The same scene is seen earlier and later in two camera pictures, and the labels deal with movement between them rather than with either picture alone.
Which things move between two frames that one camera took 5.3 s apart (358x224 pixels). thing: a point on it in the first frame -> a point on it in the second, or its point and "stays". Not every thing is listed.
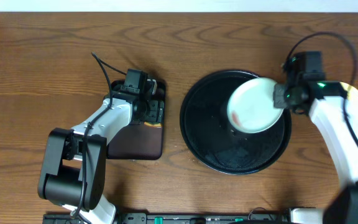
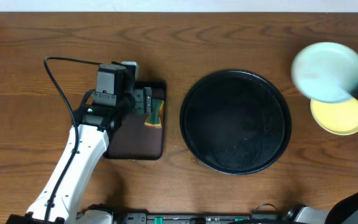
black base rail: x=174 y=218 stays
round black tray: x=207 y=131 stays
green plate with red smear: x=251 y=105 -> x=326 y=72
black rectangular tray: x=140 y=141 stays
